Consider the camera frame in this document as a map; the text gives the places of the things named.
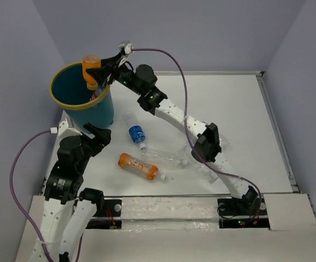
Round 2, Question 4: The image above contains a small orange bottle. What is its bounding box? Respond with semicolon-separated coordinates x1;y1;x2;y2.
82;55;101;91

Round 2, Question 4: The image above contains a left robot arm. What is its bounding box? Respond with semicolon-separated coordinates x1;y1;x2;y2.
29;120;111;261

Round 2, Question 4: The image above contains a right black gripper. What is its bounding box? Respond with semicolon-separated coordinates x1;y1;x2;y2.
86;52;144;96

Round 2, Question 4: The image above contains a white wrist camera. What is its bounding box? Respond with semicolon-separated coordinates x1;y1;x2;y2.
118;40;133;56
57;117;81;139

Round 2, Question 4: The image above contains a teal bin with yellow rim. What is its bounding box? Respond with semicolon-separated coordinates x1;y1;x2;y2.
49;63;114;129

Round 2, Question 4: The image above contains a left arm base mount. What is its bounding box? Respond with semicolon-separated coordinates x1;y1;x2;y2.
86;199;122;230

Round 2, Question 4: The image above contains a white foam strip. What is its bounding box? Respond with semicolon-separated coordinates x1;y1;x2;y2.
121;196;219;231

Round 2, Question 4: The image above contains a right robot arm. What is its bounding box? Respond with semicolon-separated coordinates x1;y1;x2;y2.
85;56;260;215

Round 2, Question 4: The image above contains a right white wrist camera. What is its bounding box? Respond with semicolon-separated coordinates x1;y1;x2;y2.
118;40;133;56

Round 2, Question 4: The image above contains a blue label bottle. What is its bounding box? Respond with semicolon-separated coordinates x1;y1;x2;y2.
219;134;230;151
123;111;146;150

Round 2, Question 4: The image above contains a red label clear bottle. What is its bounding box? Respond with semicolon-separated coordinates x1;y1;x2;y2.
90;85;108;103

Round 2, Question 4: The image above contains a long orange bottle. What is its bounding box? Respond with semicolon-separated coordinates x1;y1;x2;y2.
118;153;166;181

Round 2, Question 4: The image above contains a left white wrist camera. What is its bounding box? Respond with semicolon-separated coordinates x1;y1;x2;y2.
57;117;81;139

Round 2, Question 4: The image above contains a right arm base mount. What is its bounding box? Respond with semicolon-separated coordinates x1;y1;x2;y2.
217;198;270;229

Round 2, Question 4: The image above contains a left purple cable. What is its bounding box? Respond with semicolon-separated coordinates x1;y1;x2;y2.
9;128;59;262

